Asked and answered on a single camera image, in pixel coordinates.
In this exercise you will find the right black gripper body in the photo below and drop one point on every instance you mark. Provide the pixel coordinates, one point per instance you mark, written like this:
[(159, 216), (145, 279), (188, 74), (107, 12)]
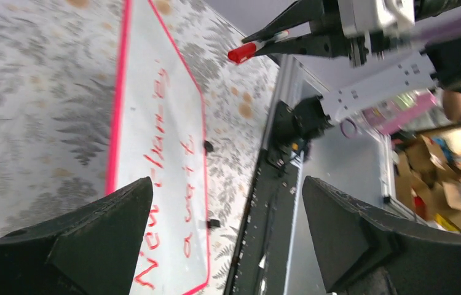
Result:
[(338, 29)]

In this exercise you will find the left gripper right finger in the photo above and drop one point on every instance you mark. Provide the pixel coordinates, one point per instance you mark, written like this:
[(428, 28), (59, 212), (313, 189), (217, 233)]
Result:
[(362, 249)]

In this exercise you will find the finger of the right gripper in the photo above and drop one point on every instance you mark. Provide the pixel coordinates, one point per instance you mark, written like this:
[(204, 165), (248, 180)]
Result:
[(326, 46), (297, 13)]

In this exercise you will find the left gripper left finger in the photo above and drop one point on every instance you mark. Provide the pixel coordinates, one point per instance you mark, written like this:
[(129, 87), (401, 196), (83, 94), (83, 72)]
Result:
[(91, 250)]

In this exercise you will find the red whiteboard marker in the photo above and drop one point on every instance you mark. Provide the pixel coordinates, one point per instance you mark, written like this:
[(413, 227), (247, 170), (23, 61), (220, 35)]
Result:
[(276, 38)]

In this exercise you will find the red marker cap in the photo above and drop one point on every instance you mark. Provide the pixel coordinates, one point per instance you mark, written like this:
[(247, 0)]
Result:
[(243, 53)]

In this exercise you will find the pink framed whiteboard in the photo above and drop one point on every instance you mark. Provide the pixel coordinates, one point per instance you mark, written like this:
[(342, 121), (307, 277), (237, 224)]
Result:
[(158, 131)]

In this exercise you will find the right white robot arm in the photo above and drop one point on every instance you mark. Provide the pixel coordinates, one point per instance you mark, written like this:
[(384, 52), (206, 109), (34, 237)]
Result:
[(432, 60)]

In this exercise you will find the person's hand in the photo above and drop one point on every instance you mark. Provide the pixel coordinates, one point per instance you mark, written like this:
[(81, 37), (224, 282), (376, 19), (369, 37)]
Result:
[(451, 103)]

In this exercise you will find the pink bottle on shelf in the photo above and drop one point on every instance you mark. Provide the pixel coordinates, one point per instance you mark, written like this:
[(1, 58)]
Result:
[(389, 116)]

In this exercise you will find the cardboard boxes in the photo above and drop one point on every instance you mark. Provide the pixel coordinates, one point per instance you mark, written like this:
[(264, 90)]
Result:
[(428, 174)]

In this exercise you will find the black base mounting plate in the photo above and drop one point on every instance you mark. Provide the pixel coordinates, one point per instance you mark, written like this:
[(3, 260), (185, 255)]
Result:
[(259, 263)]

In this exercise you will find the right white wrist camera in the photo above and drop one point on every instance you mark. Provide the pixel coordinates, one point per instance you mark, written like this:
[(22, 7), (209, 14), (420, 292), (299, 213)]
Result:
[(359, 17)]

